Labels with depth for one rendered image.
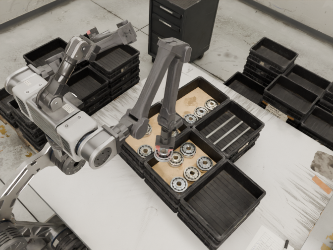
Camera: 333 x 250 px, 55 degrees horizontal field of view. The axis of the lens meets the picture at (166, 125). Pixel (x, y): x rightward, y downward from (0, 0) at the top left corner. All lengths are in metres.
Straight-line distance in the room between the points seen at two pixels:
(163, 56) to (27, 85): 0.58
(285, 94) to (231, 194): 1.43
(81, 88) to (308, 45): 3.07
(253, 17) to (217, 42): 0.87
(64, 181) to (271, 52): 2.41
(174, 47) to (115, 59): 1.90
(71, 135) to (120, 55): 2.02
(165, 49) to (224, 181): 0.97
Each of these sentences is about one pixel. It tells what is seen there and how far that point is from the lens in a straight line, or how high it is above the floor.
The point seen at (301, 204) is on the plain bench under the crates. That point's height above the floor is 0.70.
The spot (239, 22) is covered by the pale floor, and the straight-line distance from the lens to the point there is 4.79.
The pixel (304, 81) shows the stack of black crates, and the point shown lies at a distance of 3.51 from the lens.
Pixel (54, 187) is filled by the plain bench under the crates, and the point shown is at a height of 0.70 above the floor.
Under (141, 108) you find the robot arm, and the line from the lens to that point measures 1.31.
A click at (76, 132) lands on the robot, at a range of 1.24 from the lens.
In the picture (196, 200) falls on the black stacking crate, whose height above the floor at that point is 0.83.
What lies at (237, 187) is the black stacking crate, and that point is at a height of 0.83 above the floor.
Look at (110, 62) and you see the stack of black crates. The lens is 3.10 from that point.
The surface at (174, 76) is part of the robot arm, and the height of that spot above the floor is 1.56.
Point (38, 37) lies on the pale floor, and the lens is 4.38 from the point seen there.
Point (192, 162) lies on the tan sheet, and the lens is 1.99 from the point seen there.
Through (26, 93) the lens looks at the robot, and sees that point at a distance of 1.42.
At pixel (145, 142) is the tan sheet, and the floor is 0.83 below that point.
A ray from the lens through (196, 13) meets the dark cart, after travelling 3.32.
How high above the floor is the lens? 2.50
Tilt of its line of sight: 51 degrees down
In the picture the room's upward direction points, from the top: 6 degrees clockwise
